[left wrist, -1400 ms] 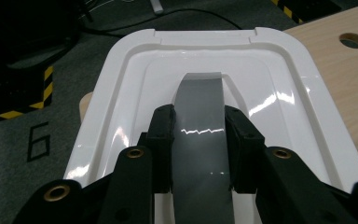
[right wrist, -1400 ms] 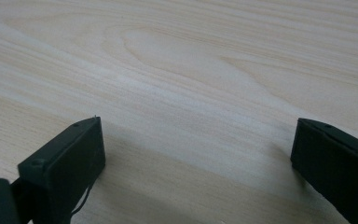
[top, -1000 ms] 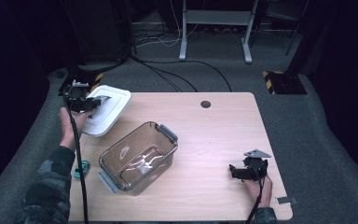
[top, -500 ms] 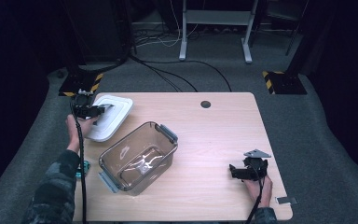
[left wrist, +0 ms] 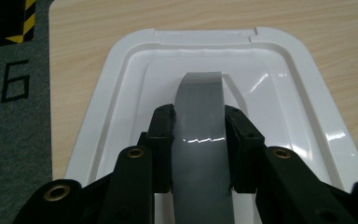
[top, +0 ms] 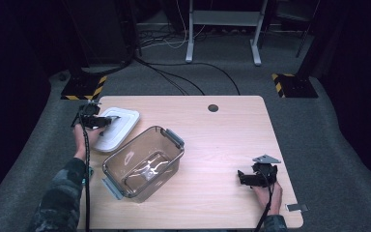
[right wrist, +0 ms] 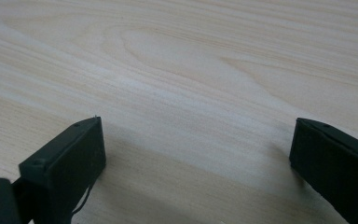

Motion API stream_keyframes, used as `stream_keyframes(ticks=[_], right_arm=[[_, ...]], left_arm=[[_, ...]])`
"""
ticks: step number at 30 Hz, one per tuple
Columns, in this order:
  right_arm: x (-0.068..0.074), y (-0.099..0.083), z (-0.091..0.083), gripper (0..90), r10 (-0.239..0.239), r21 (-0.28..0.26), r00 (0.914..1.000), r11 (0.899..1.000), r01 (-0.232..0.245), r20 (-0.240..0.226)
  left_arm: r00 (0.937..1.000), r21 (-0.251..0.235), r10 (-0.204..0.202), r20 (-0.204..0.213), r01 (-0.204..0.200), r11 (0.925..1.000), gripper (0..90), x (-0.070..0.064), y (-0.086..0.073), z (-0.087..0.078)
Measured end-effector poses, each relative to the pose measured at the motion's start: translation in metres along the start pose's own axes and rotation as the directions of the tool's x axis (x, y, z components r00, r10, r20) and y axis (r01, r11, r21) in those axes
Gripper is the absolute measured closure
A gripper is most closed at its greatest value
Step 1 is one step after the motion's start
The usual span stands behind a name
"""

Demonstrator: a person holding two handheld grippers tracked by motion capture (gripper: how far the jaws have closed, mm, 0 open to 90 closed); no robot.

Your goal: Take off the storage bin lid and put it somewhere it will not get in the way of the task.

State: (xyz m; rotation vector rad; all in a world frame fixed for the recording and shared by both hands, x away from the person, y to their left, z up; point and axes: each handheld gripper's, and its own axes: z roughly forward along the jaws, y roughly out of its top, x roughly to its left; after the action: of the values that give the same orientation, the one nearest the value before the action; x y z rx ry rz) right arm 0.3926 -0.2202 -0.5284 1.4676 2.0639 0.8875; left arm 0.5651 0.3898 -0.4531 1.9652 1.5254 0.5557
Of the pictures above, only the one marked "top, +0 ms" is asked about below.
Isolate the black floor cable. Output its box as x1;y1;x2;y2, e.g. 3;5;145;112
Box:
148;61;242;97
134;57;206;97

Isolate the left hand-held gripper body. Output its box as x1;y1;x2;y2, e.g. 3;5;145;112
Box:
73;100;105;130

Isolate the black base plate striped edge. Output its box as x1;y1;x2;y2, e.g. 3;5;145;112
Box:
60;74;108;101
271;72;319;99

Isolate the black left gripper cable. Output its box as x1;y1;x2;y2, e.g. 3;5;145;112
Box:
77;110;93;232

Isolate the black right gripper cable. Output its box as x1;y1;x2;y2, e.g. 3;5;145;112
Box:
254;168;276;232

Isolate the clear plastic storage box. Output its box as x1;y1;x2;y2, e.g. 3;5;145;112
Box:
101;125;186;203

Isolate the white metal stand frame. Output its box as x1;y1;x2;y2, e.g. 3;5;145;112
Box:
185;0;270;67

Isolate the white lid with grey handle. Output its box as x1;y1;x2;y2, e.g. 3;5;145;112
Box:
92;106;141;154

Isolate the dark equipment cabinet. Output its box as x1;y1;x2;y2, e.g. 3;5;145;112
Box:
64;0;139;66

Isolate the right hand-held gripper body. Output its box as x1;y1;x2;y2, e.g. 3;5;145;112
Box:
252;154;282;188

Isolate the person's left hand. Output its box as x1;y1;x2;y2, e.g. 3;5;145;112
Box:
72;124;105;162

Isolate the tangle of floor cables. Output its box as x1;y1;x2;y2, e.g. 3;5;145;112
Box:
138;28;207;50

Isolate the person's right hand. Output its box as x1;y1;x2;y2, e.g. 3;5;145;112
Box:
253;182;284;217

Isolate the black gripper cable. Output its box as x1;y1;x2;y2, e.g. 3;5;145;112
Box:
77;110;93;232
254;168;276;232

